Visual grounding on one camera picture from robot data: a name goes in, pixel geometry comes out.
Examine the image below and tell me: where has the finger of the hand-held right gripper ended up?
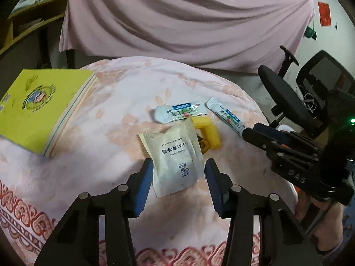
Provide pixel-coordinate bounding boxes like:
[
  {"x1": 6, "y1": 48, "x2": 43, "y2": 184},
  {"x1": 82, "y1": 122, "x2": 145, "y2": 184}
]
[
  {"x1": 253, "y1": 122, "x2": 295, "y2": 145},
  {"x1": 242, "y1": 127, "x2": 276, "y2": 156}
]

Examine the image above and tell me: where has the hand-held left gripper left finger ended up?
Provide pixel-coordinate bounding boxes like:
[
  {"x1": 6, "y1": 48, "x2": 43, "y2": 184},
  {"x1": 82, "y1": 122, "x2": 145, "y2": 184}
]
[{"x1": 33, "y1": 158, "x2": 154, "y2": 266}]

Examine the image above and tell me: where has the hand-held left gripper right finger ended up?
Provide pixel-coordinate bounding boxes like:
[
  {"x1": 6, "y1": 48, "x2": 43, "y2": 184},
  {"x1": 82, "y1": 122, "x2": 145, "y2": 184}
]
[{"x1": 205, "y1": 158, "x2": 323, "y2": 266}]

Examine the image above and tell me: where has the long white stick sachet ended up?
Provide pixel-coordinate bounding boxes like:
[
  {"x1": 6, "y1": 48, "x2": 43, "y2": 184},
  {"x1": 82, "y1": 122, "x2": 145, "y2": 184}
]
[{"x1": 206, "y1": 97, "x2": 251, "y2": 136}]

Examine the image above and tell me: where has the brown round wrapper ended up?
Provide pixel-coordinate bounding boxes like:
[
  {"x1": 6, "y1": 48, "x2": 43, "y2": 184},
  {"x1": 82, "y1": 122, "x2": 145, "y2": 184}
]
[{"x1": 196, "y1": 134, "x2": 211, "y2": 154}]

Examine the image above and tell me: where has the beige snack packet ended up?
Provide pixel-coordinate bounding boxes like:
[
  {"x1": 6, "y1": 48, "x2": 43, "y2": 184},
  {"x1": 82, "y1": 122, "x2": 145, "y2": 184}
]
[{"x1": 138, "y1": 119, "x2": 205, "y2": 198}]

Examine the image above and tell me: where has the white blue-label tube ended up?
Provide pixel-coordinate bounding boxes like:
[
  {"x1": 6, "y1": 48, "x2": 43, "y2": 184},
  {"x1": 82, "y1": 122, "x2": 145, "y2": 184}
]
[{"x1": 151, "y1": 102, "x2": 207, "y2": 124}]

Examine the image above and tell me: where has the person's right hand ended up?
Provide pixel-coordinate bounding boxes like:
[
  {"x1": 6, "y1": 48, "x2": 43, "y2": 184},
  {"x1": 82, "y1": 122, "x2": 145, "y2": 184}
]
[{"x1": 294, "y1": 192, "x2": 344, "y2": 252}]

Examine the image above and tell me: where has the black office chair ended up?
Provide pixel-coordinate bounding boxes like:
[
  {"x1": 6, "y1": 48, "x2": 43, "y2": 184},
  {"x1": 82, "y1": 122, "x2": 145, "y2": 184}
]
[{"x1": 258, "y1": 46, "x2": 355, "y2": 136}]

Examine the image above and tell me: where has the floral pink blanket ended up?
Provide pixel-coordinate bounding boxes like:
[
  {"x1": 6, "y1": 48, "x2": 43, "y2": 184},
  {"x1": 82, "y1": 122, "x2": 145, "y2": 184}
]
[{"x1": 0, "y1": 57, "x2": 298, "y2": 266}]

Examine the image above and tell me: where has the thin book with blue spine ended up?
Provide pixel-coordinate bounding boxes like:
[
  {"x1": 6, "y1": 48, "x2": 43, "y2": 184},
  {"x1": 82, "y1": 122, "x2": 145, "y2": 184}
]
[{"x1": 41, "y1": 72, "x2": 99, "y2": 158}]

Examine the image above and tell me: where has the red paper envelope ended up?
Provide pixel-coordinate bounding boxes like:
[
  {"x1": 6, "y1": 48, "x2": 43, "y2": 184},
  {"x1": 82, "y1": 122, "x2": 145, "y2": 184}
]
[{"x1": 318, "y1": 2, "x2": 331, "y2": 27}]

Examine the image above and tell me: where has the yellow book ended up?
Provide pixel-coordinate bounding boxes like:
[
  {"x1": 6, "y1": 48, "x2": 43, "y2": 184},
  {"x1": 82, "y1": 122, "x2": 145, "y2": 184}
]
[{"x1": 0, "y1": 69, "x2": 95, "y2": 156}]

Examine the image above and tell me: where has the pink hanging sheet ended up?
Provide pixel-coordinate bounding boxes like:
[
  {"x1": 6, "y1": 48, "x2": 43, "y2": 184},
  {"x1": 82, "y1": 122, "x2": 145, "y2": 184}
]
[{"x1": 59, "y1": 0, "x2": 315, "y2": 74}]

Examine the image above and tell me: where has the wooden shelf desk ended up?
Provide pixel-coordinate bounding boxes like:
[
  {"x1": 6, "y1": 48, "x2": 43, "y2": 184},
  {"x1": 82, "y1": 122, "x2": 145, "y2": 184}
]
[{"x1": 0, "y1": 0, "x2": 70, "y2": 61}]

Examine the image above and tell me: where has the white cable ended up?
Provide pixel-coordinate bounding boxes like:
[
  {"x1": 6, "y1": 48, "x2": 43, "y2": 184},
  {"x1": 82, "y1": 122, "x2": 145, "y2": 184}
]
[{"x1": 298, "y1": 84, "x2": 318, "y2": 113}]

